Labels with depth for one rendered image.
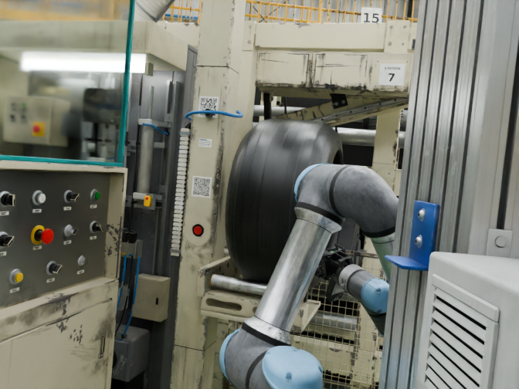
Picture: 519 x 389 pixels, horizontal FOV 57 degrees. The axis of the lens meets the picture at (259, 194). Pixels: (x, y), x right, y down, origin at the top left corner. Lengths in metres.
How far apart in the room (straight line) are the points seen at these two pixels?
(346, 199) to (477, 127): 0.46
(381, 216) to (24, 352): 0.94
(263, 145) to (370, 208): 0.62
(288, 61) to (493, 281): 1.63
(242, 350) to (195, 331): 0.82
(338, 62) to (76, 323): 1.30
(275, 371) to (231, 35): 1.22
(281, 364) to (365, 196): 0.37
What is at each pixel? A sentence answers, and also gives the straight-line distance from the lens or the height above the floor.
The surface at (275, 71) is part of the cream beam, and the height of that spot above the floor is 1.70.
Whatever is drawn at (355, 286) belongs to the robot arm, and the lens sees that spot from 1.25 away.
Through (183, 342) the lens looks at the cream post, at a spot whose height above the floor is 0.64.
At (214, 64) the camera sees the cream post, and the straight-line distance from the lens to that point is 1.80.
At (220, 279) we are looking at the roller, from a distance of 1.69.
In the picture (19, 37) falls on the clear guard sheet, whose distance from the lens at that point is 1.32.
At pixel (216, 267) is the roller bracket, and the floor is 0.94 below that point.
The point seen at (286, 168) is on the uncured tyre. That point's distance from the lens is 1.47.
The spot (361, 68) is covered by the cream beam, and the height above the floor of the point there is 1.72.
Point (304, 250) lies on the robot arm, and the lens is 1.05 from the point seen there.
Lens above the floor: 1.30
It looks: 3 degrees down
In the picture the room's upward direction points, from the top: 5 degrees clockwise
